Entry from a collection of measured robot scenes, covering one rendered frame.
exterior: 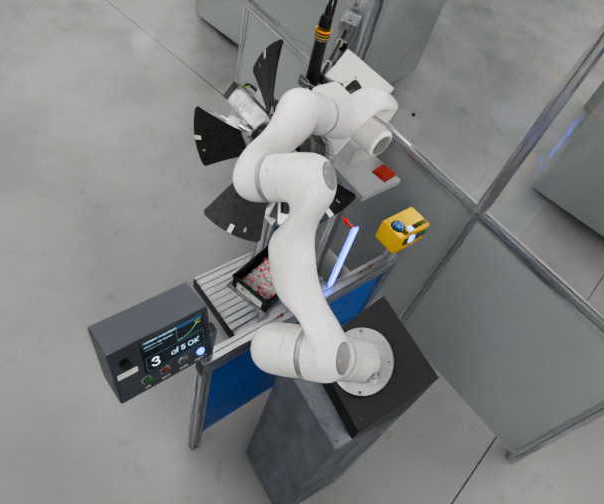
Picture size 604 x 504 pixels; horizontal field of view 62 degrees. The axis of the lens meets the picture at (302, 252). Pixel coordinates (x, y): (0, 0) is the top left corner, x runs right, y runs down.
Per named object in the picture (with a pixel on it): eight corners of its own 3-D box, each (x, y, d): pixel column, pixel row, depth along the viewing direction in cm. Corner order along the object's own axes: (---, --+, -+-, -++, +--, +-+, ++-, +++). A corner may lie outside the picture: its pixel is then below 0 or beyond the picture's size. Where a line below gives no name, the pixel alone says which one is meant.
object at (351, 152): (353, 135, 244) (359, 116, 235) (375, 156, 237) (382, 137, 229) (326, 144, 235) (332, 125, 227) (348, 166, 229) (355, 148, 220)
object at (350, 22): (341, 27, 205) (346, 7, 199) (357, 33, 205) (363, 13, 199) (334, 38, 199) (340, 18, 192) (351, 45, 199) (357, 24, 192)
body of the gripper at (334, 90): (329, 127, 144) (305, 104, 148) (355, 118, 149) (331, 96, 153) (336, 105, 138) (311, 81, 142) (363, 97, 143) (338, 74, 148)
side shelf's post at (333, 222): (314, 267, 300) (355, 163, 236) (318, 272, 298) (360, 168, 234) (309, 269, 298) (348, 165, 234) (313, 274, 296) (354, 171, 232)
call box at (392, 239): (402, 223, 198) (412, 205, 190) (419, 241, 194) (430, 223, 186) (373, 238, 190) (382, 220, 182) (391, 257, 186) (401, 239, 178)
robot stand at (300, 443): (335, 480, 228) (413, 403, 156) (278, 516, 214) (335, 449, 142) (301, 421, 241) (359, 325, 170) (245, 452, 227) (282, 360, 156)
